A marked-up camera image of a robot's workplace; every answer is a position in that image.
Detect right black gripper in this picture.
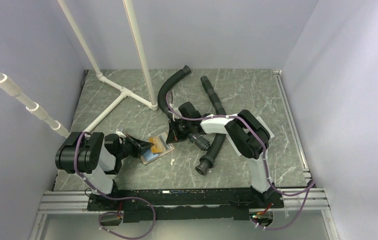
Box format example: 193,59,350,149
166,119,192,145

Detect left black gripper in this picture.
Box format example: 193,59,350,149
117,134,154,159

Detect tan leather card holder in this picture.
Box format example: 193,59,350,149
141,132,175,165

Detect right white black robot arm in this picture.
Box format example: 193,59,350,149
167,103,277,208

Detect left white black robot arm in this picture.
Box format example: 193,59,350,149
55,132,154,210

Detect clear plastic card tray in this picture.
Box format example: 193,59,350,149
256,116,275,140

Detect left black corrugated hose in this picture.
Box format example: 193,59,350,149
157,65,210,152

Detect black corrugated hose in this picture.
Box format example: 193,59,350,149
195,75,228,176
157,65,210,152

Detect right black corrugated hose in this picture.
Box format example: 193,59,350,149
195,75,228,176

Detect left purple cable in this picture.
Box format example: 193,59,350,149
73,131,158,240

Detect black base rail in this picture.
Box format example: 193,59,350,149
87,187,284,223

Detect white PVC pipe frame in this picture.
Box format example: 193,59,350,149
0,0,159,138

